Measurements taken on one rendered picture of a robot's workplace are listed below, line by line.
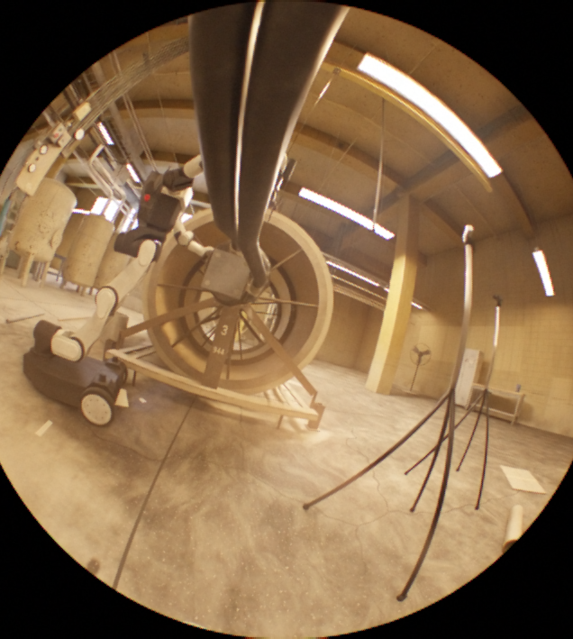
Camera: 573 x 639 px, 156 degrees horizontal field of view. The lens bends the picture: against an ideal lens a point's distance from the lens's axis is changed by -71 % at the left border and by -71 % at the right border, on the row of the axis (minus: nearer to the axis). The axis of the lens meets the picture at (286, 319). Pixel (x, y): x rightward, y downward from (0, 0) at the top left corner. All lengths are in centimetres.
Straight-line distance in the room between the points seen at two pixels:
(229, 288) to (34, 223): 483
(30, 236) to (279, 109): 506
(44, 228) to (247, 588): 527
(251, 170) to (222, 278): 45
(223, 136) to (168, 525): 89
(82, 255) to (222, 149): 652
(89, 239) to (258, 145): 658
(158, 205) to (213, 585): 154
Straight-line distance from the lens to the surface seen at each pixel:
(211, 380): 156
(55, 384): 128
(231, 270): 61
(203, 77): 16
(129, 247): 125
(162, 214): 124
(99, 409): 117
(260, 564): 81
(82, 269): 665
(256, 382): 178
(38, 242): 512
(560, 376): 797
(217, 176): 23
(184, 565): 76
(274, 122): 16
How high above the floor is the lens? 70
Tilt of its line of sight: 5 degrees up
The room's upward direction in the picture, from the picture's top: 17 degrees clockwise
